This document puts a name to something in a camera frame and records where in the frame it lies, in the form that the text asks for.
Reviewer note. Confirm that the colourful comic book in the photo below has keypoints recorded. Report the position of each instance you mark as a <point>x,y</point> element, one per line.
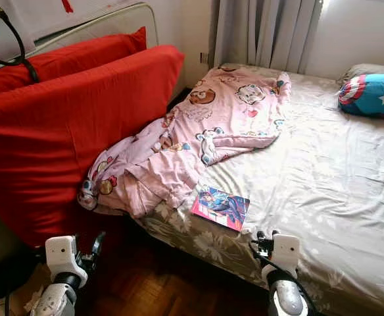
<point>220,207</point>

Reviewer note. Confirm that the crumpled paper waste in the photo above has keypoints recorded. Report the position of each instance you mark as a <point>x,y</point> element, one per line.
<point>27,304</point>

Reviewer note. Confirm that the bed with floral sheet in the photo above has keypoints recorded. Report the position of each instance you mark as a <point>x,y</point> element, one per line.
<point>330,171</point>

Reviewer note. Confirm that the large red cushion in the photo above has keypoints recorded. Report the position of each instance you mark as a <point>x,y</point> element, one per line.
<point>60,131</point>

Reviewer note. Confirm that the pink cartoon print blanket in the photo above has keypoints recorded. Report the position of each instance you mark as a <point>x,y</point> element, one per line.
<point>225,108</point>

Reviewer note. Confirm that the blue shield print pillow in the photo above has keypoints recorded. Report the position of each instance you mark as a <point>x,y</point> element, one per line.
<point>373,95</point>

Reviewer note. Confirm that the grey pillow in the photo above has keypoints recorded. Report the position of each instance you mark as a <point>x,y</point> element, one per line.
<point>366,69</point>

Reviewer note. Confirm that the grey curtain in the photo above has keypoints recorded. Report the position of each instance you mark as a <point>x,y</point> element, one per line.
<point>264,33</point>

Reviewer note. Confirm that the red hanging tassel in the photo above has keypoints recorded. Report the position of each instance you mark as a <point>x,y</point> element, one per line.
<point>67,6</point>

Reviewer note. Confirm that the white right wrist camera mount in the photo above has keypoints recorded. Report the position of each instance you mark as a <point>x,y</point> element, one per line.
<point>286,253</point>

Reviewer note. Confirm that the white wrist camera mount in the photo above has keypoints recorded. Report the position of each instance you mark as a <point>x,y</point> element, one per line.
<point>62,258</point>
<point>286,253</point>

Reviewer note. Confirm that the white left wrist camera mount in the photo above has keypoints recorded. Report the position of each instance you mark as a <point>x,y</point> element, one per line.
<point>62,258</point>

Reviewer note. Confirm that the dark wall socket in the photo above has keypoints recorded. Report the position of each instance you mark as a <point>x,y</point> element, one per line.
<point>204,58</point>

